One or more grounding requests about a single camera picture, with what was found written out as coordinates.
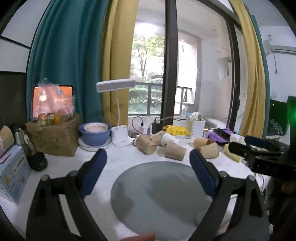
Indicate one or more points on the blue tissue box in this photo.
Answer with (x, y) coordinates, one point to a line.
(12, 178)

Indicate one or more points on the steel thermos bottle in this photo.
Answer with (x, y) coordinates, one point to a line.
(22, 139)

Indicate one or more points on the black monitor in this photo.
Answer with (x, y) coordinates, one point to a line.
(277, 118)

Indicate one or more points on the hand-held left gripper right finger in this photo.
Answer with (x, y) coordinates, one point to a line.
(203, 176)

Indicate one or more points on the black power bank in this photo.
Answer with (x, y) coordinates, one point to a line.
(156, 128)

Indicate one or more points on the paper packets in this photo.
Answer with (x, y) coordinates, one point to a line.
(193, 115)

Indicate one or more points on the pink bowl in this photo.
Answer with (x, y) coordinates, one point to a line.
(96, 128)

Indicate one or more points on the dark window frame post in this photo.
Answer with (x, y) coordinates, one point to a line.
(234, 81)
(170, 58)

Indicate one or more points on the tablet with orange screen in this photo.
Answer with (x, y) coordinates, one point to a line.
(34, 102)

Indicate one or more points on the grey round mat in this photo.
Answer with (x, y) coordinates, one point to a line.
(159, 197)

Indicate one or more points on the white woven basket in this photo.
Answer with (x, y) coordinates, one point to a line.
(195, 129)

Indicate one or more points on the white charger plug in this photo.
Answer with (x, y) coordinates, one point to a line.
(142, 129)

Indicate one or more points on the black phone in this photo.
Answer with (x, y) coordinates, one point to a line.
(222, 134)

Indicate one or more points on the brown paper cup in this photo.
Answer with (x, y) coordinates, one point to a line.
(202, 142)
(175, 151)
(157, 137)
(145, 143)
(209, 151)

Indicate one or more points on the white desk lamp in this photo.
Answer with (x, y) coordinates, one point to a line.
(121, 136)

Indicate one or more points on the yellow cloth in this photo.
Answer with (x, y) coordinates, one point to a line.
(177, 130)

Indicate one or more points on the white plate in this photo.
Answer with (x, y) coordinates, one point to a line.
(85, 146)

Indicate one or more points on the balcony railing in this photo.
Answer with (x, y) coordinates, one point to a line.
(148, 92)

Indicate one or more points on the white air conditioner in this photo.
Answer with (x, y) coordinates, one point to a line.
(281, 46)

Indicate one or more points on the yellow sponge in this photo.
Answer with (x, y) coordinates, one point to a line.
(233, 154)

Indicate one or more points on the cardboard box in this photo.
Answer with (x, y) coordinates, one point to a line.
(55, 139)

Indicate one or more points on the yellow curtain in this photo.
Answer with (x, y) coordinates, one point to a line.
(249, 69)
(118, 46)

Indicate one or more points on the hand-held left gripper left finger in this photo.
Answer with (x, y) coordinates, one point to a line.
(92, 176)

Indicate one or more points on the small red white box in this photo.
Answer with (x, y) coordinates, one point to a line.
(206, 134)

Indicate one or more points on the black round lid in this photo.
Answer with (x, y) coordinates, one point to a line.
(38, 161)

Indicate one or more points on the teal curtain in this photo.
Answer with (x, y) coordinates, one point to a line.
(64, 51)
(264, 81)

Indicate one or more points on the plastic bag of fruit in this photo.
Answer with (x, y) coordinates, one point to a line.
(54, 106)

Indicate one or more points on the blue bowl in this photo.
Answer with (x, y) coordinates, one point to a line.
(94, 138)

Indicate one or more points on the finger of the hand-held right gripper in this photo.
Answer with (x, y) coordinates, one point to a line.
(254, 139)
(238, 148)

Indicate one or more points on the purple cloth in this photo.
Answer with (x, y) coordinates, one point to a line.
(216, 138)

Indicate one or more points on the tan paper container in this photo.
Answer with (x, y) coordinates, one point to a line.
(5, 136)

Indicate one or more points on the white paper cup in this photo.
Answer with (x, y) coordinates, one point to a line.
(170, 139)

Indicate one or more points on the person's left hand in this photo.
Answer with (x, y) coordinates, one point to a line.
(140, 237)

